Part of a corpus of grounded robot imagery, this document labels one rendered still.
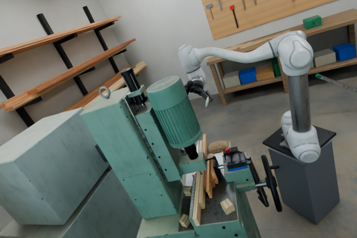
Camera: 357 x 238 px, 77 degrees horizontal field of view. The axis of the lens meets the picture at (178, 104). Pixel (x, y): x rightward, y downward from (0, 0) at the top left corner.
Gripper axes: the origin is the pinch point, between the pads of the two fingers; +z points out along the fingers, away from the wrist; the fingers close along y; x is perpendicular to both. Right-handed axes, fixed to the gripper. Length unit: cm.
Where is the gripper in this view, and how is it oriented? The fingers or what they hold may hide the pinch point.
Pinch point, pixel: (194, 99)
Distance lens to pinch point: 120.5
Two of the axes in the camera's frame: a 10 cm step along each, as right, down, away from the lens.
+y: -9.5, -3.1, -0.1
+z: -1.4, 4.3, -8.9
